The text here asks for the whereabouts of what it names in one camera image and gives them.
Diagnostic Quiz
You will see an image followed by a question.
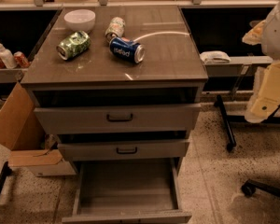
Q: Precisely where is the grey bottom drawer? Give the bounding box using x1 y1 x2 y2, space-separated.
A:
62 158 191 224

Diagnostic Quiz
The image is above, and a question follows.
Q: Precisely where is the grey drawer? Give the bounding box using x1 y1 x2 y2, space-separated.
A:
35 104 201 134
62 158 191 224
58 140 189 161

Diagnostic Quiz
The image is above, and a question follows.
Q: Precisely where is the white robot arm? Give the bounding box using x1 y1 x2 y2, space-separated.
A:
242 1 280 123

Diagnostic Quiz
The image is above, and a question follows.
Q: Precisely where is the grey drawer cabinet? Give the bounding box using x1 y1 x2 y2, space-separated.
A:
21 5 209 173

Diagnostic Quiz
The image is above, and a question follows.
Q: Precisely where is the grey middle drawer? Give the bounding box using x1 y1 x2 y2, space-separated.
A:
58 140 189 161

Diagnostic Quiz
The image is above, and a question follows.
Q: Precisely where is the grey top drawer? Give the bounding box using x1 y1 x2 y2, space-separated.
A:
35 104 201 134

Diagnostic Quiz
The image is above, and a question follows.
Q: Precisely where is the folded white cloth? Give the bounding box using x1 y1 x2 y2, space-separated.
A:
200 50 231 63

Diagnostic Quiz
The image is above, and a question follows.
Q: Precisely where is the blue pepsi can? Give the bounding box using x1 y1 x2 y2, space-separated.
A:
109 37 145 63

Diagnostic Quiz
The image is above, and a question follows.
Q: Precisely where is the pale green soda can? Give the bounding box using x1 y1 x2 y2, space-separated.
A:
105 17 125 42

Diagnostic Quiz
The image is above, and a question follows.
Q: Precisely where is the green crushed soda can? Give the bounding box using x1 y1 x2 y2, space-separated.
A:
56 31 91 61

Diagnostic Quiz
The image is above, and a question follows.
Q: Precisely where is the white bowl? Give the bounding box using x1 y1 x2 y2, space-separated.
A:
63 9 96 33

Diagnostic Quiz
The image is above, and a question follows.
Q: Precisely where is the red can right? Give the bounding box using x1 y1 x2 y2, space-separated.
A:
14 51 30 68

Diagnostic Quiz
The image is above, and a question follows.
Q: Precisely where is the brown cardboard box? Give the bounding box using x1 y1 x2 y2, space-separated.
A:
0 83 77 177

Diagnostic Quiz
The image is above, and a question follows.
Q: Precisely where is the white pump bottle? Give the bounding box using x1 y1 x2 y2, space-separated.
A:
0 42 17 69

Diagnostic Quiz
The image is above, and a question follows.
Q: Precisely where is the black table leg frame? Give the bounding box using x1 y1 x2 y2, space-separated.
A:
214 95 280 152

